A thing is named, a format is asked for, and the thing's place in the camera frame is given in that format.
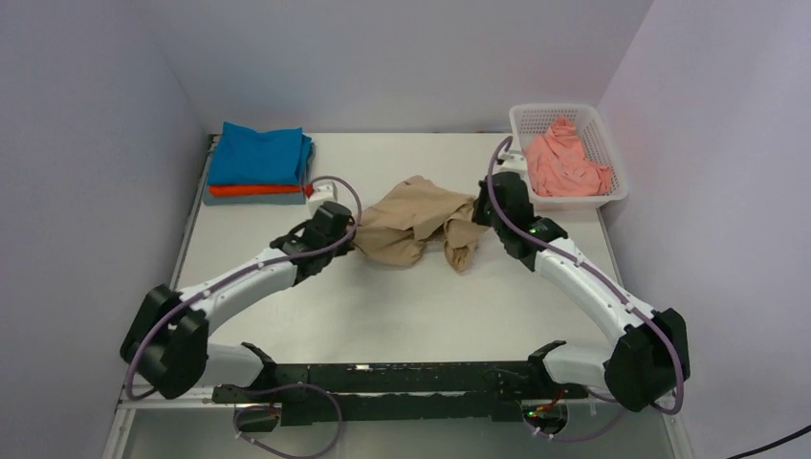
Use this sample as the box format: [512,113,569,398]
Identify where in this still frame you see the beige t shirt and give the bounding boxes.
[354,176,488,273]

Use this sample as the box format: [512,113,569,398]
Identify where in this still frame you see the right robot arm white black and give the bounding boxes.
[472,172,690,414]

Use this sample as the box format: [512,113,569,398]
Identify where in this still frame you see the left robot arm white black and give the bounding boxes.
[120,202,355,402]

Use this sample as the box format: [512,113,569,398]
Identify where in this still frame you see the pink t shirt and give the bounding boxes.
[523,116,613,197]

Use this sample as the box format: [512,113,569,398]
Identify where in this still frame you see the folded orange t shirt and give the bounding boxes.
[208,185,313,197]

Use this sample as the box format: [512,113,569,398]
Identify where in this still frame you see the white plastic laundry basket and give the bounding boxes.
[509,103,628,211]

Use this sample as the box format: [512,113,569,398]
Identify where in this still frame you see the folded blue t shirt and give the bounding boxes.
[208,122,313,186]

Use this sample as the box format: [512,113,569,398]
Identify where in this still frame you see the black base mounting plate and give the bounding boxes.
[212,361,587,426]

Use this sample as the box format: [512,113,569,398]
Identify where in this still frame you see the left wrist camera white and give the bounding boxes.
[305,181,338,216]

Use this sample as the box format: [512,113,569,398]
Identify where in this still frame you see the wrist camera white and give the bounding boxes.
[496,151,528,176]
[305,181,338,216]

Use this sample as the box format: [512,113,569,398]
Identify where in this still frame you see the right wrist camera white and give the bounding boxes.
[496,151,528,176]

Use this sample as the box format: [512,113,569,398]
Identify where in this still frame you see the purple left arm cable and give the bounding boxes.
[123,175,363,403]

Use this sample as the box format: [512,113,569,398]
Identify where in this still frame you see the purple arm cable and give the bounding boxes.
[486,135,687,444]
[123,175,363,403]

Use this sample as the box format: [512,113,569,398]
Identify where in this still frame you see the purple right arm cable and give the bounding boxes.
[486,135,687,444]

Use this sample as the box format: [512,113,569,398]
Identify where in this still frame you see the aluminium frame rail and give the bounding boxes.
[104,395,695,458]

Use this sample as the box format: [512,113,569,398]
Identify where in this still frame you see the black cable bottom right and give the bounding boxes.
[727,424,811,459]

